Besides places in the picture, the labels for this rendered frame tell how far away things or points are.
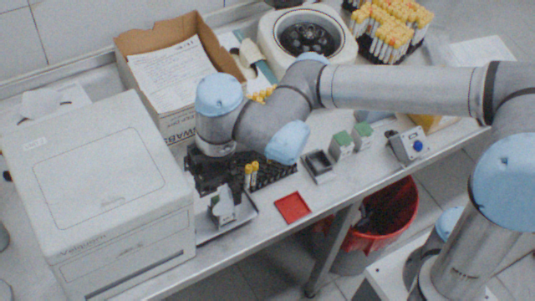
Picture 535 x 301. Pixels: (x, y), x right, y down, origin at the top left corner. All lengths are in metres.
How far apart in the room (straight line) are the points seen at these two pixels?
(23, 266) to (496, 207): 0.98
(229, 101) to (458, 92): 0.34
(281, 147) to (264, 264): 1.39
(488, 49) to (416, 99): 1.00
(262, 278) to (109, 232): 1.27
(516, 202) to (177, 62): 1.03
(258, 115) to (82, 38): 0.77
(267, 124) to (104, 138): 0.35
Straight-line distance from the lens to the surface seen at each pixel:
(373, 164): 1.48
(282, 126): 0.89
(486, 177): 0.73
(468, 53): 1.82
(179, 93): 1.47
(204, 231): 1.28
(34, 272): 1.33
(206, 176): 1.05
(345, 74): 0.93
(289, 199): 1.37
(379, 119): 1.55
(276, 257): 2.26
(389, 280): 1.30
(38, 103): 1.46
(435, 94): 0.87
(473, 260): 0.91
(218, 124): 0.91
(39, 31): 1.50
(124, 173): 1.05
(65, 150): 1.10
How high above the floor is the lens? 2.06
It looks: 56 degrees down
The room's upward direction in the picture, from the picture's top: 9 degrees clockwise
